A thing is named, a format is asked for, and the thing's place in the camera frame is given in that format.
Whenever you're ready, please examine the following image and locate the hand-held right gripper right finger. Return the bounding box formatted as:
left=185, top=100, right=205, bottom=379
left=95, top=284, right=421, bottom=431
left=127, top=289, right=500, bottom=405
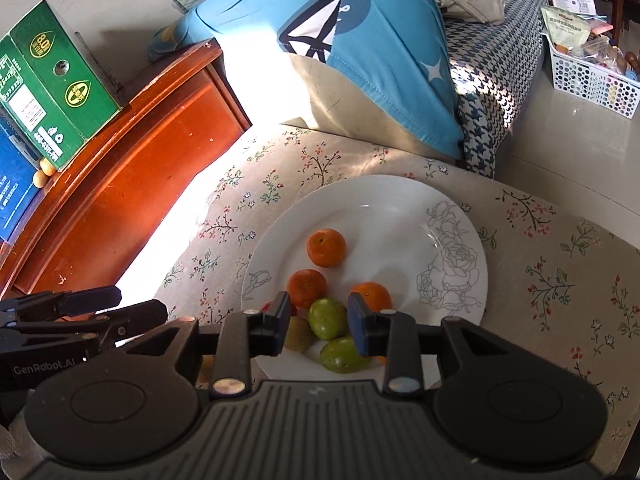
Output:
left=346, top=292, right=506, bottom=396

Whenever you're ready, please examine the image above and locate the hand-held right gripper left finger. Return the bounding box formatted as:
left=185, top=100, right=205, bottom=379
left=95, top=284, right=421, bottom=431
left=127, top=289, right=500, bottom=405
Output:
left=117, top=291, right=292, bottom=401

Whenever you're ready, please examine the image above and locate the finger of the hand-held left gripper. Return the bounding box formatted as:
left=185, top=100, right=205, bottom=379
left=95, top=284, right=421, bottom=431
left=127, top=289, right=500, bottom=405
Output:
left=0, top=299, right=169, bottom=357
left=0, top=285, right=124, bottom=329

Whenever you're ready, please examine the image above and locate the brown kiwi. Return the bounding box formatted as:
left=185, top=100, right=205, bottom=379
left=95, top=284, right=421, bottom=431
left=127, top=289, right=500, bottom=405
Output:
left=284, top=316, right=314, bottom=352

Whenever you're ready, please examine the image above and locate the green plum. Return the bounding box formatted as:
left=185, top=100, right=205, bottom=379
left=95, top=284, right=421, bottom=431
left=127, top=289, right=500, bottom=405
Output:
left=320, top=337, right=367, bottom=374
left=307, top=298, right=349, bottom=341

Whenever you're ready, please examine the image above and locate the white floral-print plate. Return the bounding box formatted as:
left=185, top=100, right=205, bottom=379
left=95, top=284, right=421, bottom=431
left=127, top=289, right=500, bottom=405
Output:
left=241, top=174, right=489, bottom=382

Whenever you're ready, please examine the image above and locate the red-brown wooden nightstand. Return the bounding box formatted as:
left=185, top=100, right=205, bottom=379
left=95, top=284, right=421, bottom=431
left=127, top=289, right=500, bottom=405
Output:
left=0, top=37, right=253, bottom=322

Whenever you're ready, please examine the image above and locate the blue cardboard box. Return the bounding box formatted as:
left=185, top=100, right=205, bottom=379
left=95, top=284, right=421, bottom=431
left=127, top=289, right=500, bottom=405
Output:
left=0, top=114, right=42, bottom=245

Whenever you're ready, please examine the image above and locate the green cardboard box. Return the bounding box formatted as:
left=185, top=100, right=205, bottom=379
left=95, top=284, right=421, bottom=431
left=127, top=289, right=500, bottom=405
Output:
left=0, top=0, right=124, bottom=172

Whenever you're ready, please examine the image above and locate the blue printed pillow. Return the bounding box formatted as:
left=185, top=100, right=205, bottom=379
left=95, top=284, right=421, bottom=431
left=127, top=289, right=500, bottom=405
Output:
left=147, top=0, right=466, bottom=161

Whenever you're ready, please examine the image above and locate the houndstooth sofa cover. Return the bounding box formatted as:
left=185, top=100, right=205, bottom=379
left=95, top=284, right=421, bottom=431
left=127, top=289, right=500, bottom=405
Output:
left=427, top=0, right=563, bottom=179

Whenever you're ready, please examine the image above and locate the white perforated basket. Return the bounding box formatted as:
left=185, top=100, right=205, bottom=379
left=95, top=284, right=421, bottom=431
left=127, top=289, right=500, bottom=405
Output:
left=541, top=34, right=640, bottom=120

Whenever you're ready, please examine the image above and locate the pale snack packet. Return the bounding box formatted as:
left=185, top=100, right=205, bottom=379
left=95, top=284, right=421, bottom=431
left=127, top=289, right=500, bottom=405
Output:
left=540, top=5, right=592, bottom=54

